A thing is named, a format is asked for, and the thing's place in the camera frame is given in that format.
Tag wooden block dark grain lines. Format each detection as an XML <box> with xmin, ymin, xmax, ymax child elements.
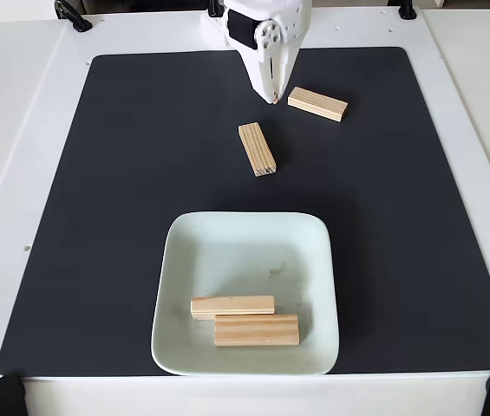
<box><xmin>238</xmin><ymin>121</ymin><xmax>278</xmax><ymax>179</ymax></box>

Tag wooden block with pen mark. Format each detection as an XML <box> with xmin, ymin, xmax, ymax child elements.
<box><xmin>213</xmin><ymin>314</ymin><xmax>301</xmax><ymax>348</ymax></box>

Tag pale green square plate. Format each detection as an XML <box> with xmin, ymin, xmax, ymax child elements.
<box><xmin>150</xmin><ymin>211</ymin><xmax>341</xmax><ymax>377</ymax></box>

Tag black table clamp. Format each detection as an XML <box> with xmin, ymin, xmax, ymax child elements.
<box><xmin>398</xmin><ymin>0</ymin><xmax>418</xmax><ymax>21</ymax></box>
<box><xmin>53</xmin><ymin>0</ymin><xmax>94</xmax><ymax>34</ymax></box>

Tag black rubber mat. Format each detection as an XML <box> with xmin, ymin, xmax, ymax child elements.
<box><xmin>0</xmin><ymin>46</ymin><xmax>490</xmax><ymax>377</ymax></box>

